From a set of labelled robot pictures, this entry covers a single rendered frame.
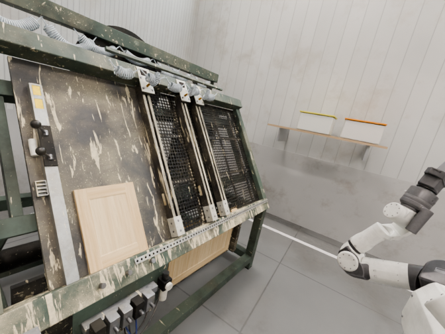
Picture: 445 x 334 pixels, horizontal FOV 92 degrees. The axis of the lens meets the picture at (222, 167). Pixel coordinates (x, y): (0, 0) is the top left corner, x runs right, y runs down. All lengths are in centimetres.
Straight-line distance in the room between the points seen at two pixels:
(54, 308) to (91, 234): 31
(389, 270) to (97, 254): 125
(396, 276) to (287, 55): 394
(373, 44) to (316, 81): 88
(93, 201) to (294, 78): 379
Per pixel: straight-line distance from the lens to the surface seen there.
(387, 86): 419
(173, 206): 147
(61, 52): 153
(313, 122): 350
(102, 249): 130
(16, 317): 120
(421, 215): 103
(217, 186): 184
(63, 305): 123
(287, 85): 435
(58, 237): 122
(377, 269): 108
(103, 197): 133
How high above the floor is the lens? 172
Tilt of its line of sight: 13 degrees down
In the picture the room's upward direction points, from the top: 11 degrees clockwise
